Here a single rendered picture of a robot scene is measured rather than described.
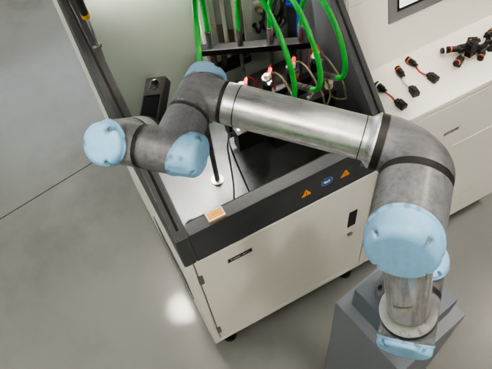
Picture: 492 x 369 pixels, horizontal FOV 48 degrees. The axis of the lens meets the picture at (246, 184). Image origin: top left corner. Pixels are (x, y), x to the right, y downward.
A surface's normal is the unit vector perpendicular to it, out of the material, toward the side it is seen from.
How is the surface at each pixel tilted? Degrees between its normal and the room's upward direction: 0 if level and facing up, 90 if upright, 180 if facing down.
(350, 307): 0
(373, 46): 76
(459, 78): 0
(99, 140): 45
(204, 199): 0
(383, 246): 83
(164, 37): 90
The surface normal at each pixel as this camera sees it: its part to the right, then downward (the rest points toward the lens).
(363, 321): -0.07, -0.54
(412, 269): -0.33, 0.73
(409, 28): 0.44, 0.57
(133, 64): 0.47, 0.72
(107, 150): -0.31, 0.18
